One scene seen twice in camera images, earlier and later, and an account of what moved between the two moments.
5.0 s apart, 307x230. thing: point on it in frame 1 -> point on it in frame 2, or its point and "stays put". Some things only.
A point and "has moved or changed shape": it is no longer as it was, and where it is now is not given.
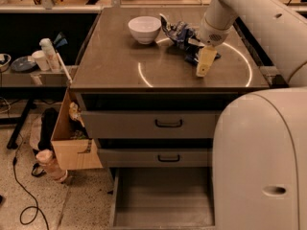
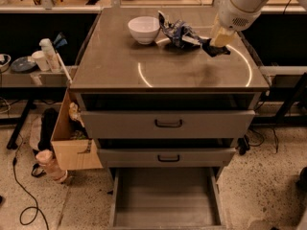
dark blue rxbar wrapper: x=191 y=55 has moved or changed shape
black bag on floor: x=49 y=121 stays put
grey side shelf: x=36 y=78 stays put
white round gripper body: x=213 y=35 -> x=235 y=16
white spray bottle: x=52 y=56 stays put
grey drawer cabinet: x=139 y=95 stays put
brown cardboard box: x=70 y=143 stays put
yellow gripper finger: x=207 y=56 -> x=224 y=37
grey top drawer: x=152 y=124 stays put
